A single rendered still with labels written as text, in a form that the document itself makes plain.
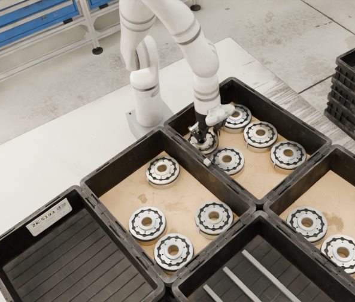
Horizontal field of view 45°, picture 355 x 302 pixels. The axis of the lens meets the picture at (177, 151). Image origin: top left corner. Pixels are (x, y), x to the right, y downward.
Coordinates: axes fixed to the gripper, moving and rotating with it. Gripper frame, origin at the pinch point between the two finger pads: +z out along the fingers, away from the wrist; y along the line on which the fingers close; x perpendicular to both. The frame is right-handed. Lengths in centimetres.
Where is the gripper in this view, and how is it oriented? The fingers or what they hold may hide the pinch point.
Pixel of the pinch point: (209, 137)
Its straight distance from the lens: 132.4
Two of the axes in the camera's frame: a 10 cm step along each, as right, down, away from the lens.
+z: 1.1, 6.2, 7.7
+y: -8.3, 4.9, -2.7
